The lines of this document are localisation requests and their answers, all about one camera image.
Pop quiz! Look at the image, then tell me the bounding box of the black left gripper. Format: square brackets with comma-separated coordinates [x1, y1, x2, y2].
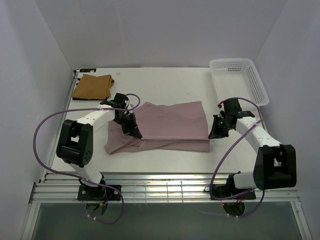
[113, 112, 142, 139]

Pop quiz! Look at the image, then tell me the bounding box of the mauve tank top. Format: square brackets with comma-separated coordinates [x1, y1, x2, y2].
[104, 101, 210, 155]

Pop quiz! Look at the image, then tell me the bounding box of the tan tank top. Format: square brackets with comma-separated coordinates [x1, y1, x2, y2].
[71, 74, 115, 99]

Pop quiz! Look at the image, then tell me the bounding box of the black white striped tank top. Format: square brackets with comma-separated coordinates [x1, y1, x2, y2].
[71, 97, 108, 102]

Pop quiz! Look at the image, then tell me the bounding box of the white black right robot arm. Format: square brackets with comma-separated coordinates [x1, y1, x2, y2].
[208, 97, 297, 200]

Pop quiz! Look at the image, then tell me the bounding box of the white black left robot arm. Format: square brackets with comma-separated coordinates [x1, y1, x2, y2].
[56, 93, 142, 200]

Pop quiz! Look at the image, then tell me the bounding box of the white plastic perforated basket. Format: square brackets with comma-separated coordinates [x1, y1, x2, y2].
[209, 58, 269, 107]

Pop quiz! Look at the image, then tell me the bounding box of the aluminium rail frame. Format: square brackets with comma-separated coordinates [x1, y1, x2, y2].
[21, 173, 312, 240]

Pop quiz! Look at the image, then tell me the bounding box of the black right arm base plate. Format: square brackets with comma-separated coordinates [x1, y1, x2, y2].
[208, 184, 256, 200]

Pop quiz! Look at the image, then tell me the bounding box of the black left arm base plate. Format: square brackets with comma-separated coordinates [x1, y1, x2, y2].
[77, 185, 121, 202]

